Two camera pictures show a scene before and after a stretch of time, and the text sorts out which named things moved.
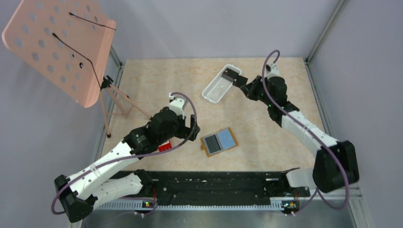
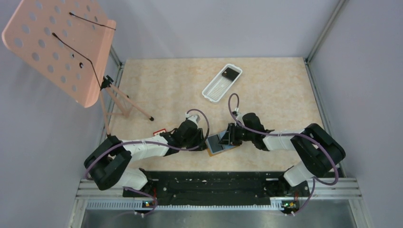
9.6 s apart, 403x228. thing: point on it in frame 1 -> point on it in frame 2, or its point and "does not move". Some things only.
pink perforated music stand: x=66 y=43 does not move
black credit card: x=212 y=144 does not move
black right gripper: x=249 y=87 -> x=233 y=134
